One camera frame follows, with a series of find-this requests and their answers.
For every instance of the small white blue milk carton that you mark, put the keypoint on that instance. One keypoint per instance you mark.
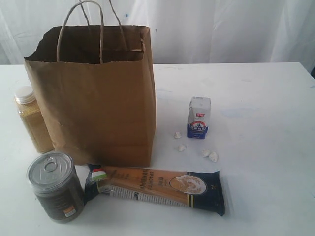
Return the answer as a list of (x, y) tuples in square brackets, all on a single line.
[(198, 117)]

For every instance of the spaghetti pack dark blue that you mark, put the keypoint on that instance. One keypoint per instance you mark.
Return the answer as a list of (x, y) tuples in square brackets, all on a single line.
[(175, 188)]

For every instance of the yellow grain plastic bottle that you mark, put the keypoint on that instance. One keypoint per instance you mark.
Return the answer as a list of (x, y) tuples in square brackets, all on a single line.
[(32, 119)]

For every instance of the white garlic clove far left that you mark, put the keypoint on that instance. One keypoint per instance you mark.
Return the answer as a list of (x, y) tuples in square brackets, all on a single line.
[(177, 135)]

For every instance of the white backdrop curtain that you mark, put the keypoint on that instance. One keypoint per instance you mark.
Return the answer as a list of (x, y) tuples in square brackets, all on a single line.
[(182, 31)]

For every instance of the dark tea jar pull-tab lid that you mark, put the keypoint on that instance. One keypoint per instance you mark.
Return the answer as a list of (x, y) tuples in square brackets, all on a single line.
[(54, 181)]

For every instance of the brown paper shopping bag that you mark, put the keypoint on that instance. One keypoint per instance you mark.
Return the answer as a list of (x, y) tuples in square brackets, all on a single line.
[(96, 91)]

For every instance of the white garlic clove lower left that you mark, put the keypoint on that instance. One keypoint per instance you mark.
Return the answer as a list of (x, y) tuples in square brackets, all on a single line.
[(181, 148)]

